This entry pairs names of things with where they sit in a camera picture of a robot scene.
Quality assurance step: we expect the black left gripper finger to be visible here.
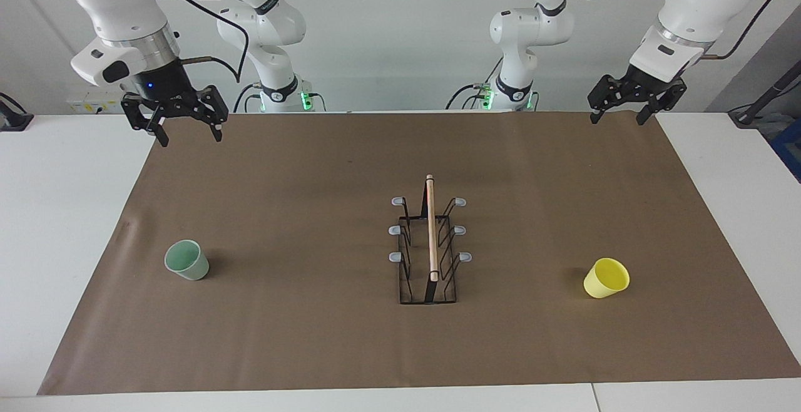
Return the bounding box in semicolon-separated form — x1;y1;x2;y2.
588;75;626;125
636;81;687;126

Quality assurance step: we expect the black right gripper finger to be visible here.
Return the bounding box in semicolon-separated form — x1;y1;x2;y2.
122;94;170;148
188;85;229;143

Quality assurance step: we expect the pale green plastic cup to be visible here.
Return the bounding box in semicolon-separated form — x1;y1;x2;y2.
164;240;210;281

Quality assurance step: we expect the yellow plastic cup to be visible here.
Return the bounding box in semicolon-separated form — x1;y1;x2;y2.
583;258;631;300

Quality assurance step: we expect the white power socket box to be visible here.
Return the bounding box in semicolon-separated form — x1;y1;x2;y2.
66;90;126;114

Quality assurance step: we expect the black stand pole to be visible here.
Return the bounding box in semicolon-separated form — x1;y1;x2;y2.
728;60;801;128

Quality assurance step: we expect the black table clamp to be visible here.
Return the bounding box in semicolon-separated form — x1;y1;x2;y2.
0;93;34;132

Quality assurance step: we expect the blue crate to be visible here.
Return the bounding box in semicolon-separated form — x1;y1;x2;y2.
770;118;801;184

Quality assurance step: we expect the brown paper table mat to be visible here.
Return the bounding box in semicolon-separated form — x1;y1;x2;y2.
38;111;801;396

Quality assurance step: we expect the black right arm base cable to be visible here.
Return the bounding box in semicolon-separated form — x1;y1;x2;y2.
233;83;263;113

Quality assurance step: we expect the black arm base cable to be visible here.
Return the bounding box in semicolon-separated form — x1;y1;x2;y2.
446;83;495;110
233;83;263;113

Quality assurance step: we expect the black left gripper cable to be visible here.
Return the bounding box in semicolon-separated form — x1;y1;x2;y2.
701;0;795;61

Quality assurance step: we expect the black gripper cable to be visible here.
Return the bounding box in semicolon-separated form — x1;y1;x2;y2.
701;0;795;61
148;0;250;84

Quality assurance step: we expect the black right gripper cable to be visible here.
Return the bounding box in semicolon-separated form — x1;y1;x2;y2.
148;0;250;84

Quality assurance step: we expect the black left arm base cable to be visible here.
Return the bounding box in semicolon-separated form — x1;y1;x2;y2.
446;83;495;110

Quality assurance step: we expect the black wire cup rack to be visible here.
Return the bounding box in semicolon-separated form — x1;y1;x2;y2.
390;174;473;305

